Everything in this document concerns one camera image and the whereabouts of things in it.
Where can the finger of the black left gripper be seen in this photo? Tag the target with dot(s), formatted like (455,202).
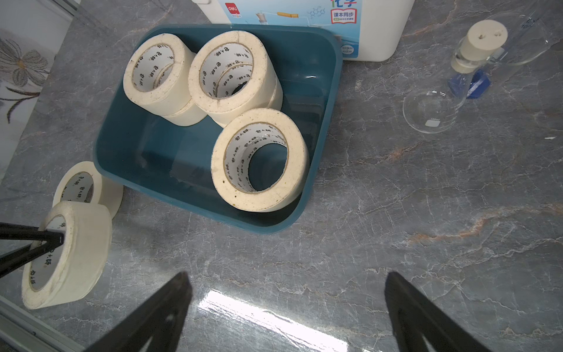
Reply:
(43,241)

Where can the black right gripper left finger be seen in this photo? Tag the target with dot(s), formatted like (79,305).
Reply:
(156,325)

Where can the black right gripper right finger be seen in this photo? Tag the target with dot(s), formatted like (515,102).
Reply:
(417,323)

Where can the masking tape roll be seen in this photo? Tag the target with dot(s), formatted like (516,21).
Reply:
(69,272)
(232,73)
(157,79)
(84,183)
(260,161)

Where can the teal plastic tray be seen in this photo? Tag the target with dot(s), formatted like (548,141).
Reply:
(149,154)

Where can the white box with blue lid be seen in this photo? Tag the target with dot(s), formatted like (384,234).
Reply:
(368,30)

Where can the glass flask with stopper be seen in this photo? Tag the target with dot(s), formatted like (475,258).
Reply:
(492,50)

